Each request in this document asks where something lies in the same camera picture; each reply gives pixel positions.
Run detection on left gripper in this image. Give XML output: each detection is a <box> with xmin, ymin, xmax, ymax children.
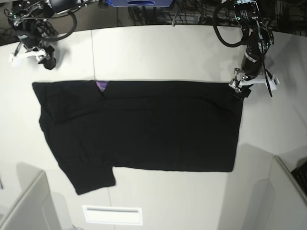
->
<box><xmin>229</xmin><ymin>68</ymin><xmax>266</xmax><ymax>99</ymax></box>

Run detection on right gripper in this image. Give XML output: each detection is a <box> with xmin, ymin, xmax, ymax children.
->
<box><xmin>14</xmin><ymin>41</ymin><xmax>56</xmax><ymax>70</ymax></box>

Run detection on black T-shirt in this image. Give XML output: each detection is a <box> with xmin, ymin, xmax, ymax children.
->
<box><xmin>32</xmin><ymin>80</ymin><xmax>244</xmax><ymax>195</ymax></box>

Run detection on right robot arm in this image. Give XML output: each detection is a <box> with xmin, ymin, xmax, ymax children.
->
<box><xmin>4</xmin><ymin>0</ymin><xmax>95</xmax><ymax>70</ymax></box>

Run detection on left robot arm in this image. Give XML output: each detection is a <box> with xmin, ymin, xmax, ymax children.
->
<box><xmin>212</xmin><ymin>0</ymin><xmax>279</xmax><ymax>99</ymax></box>

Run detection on blue box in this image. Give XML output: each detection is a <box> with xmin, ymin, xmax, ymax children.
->
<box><xmin>107</xmin><ymin>0</ymin><xmax>173</xmax><ymax>7</ymax></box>

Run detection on black keyboard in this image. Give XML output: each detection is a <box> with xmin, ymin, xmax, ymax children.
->
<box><xmin>291</xmin><ymin>162</ymin><xmax>307</xmax><ymax>194</ymax></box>

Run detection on grey right partition panel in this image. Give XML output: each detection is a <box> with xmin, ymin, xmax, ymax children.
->
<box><xmin>250</xmin><ymin>155</ymin><xmax>307</xmax><ymax>230</ymax></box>

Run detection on grey partition panel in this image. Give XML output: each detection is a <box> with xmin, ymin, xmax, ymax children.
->
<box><xmin>0</xmin><ymin>171</ymin><xmax>62</xmax><ymax>230</ymax></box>
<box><xmin>250</xmin><ymin>155</ymin><xmax>307</xmax><ymax>230</ymax></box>

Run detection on grey left partition panel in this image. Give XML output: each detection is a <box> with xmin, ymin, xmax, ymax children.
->
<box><xmin>0</xmin><ymin>171</ymin><xmax>62</xmax><ymax>230</ymax></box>

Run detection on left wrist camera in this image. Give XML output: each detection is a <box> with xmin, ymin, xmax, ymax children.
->
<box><xmin>268</xmin><ymin>75</ymin><xmax>280</xmax><ymax>91</ymax></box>

